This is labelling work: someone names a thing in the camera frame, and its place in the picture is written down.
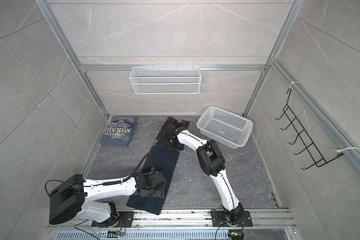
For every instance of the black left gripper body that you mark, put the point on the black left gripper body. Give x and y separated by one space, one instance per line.
155 193

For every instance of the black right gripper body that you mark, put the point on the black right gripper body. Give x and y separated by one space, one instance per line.
171 146

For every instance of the dark navy tank top pile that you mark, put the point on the dark navy tank top pile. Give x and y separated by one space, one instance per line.
163 161

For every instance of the blue-grey tank top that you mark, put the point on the blue-grey tank top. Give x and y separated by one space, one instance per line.
120 131

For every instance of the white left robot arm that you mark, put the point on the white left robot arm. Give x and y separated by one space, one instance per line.
77 198

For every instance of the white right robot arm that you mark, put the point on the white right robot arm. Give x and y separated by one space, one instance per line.
212 163

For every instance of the white plastic laundry basket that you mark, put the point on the white plastic laundry basket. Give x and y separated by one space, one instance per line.
225 127

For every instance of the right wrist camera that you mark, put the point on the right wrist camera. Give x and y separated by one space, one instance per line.
171 129

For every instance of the grey slotted cable duct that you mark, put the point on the grey slotted cable duct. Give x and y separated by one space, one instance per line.
146 235

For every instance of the white wire mesh wall basket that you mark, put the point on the white wire mesh wall basket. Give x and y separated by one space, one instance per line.
166 80

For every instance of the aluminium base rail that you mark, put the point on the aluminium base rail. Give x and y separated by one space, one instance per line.
206 219

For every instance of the black wire hook rack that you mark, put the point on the black wire hook rack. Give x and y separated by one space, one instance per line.
303 136

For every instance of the white cable tie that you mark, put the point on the white cable tie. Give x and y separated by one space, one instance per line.
346 149

